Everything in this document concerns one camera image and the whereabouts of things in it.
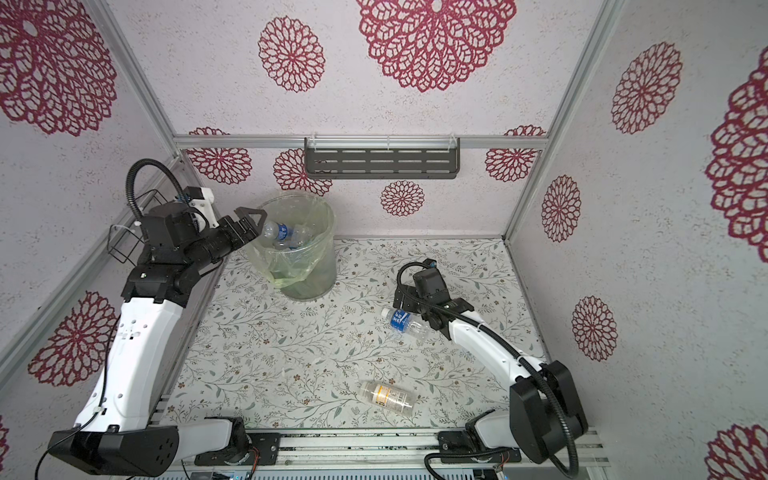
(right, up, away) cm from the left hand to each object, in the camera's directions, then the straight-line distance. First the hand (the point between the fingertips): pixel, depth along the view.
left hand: (255, 222), depth 68 cm
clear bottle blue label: (-1, -1, +26) cm, 26 cm away
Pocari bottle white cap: (+36, -27, +23) cm, 51 cm away
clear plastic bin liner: (+1, +9, +29) cm, 31 cm away
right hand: (+36, -17, +18) cm, 44 cm away
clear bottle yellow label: (+32, -45, +9) cm, 56 cm away
